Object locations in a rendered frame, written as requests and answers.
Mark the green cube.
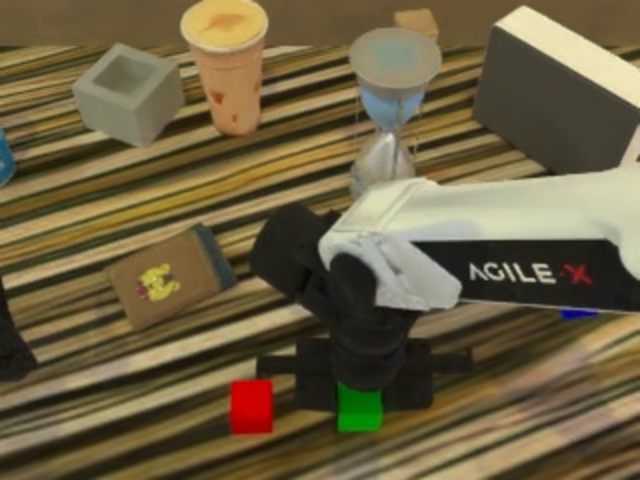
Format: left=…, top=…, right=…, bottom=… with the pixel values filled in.
left=336, top=381, right=385, bottom=433

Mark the red cube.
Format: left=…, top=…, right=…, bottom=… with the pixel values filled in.
left=229, top=378, right=275, bottom=435

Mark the small tan block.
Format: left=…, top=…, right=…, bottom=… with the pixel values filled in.
left=392, top=9, right=441, bottom=42

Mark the brown wallet with yellow print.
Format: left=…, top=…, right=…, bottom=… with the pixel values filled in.
left=103, top=223, right=239, bottom=332

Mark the hourglass with blue sand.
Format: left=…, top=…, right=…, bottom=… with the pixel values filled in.
left=348, top=27, right=443, bottom=199

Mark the grey white rectangular box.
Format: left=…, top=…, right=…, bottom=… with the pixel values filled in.
left=472, top=5, right=640, bottom=176

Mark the orange paper cup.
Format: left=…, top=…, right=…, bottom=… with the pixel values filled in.
left=179, top=0, right=269, bottom=137

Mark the grey square hollow pot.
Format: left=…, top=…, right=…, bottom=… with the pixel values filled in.
left=71, top=41, right=185, bottom=148

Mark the blue round object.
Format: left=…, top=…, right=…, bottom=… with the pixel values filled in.
left=0, top=128, right=16, bottom=189

